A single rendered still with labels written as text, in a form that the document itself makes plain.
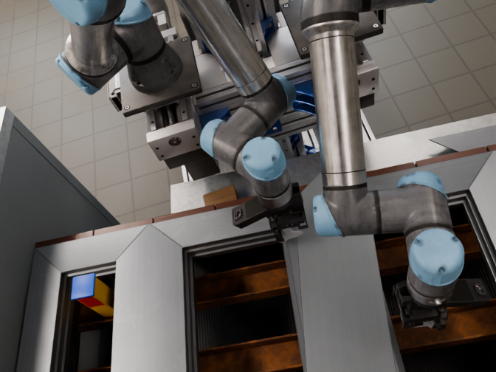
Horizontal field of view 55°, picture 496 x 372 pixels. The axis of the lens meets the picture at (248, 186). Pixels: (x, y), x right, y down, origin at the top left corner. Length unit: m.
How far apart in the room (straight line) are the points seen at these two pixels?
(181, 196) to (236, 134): 0.65
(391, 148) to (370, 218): 0.73
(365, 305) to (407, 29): 2.03
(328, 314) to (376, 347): 0.12
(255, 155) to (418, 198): 0.29
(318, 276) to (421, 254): 0.42
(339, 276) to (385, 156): 0.51
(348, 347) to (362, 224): 0.35
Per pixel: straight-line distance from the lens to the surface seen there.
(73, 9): 0.85
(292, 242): 1.17
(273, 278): 1.35
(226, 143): 0.93
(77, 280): 1.31
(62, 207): 1.69
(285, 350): 1.29
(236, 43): 0.93
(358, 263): 1.14
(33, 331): 1.35
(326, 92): 0.81
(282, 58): 1.43
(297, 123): 1.55
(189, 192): 1.55
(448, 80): 2.64
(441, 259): 0.76
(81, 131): 2.96
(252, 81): 0.95
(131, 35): 1.23
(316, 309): 1.11
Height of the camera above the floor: 1.92
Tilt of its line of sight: 56 degrees down
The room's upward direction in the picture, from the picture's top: 23 degrees counter-clockwise
